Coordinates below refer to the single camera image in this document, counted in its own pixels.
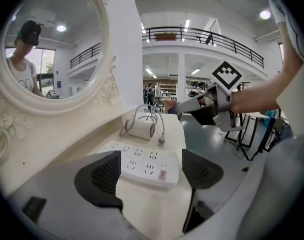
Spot white printed shirt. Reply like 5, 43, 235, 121
238, 0, 304, 240

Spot black balcony railing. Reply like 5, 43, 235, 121
141, 26, 265, 70

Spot oval mirror cream frame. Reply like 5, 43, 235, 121
0, 0, 120, 118

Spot white storage shelf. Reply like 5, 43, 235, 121
159, 83, 178, 101

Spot red chair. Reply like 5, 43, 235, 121
165, 99, 179, 115

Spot black metal frame table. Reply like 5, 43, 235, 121
223, 110, 270, 162

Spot white power strip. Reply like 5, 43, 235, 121
97, 139, 181, 192

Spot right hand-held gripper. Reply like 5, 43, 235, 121
175, 59, 245, 133

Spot grey plug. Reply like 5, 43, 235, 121
157, 132, 167, 148

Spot white hair dryer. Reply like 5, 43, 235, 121
125, 117, 156, 142

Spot cream carved dressing table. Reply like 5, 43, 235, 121
0, 91, 193, 238

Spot person's right forearm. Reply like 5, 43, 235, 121
228, 23, 304, 115

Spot white cable with plug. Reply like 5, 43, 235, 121
119, 104, 167, 145

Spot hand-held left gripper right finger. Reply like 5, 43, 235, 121
181, 148, 250, 233

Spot blue jeans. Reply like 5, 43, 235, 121
273, 123, 294, 145

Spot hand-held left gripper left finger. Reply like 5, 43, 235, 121
6, 149, 142, 240

